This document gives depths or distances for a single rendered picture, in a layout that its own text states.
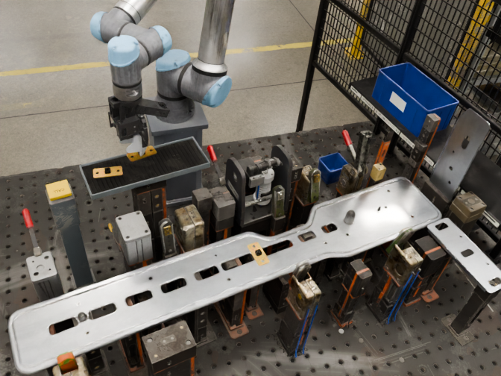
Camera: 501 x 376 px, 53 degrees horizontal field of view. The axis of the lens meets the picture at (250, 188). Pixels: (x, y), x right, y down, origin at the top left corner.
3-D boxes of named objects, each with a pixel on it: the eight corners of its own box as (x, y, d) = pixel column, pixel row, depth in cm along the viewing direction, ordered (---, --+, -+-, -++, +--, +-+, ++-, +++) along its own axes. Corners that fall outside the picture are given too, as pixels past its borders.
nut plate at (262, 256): (270, 262, 150) (270, 259, 149) (259, 266, 149) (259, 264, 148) (257, 242, 155) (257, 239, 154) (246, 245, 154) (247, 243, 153)
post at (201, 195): (197, 275, 180) (197, 200, 152) (191, 265, 183) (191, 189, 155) (209, 271, 182) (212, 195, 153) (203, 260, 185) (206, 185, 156)
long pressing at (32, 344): (19, 389, 119) (18, 386, 118) (4, 313, 133) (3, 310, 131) (446, 218, 170) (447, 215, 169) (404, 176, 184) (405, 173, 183)
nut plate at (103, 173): (93, 178, 146) (92, 175, 145) (92, 169, 149) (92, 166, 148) (122, 174, 148) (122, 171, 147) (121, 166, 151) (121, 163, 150)
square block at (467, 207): (433, 275, 189) (471, 212, 163) (420, 259, 194) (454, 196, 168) (449, 268, 192) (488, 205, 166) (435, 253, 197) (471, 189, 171)
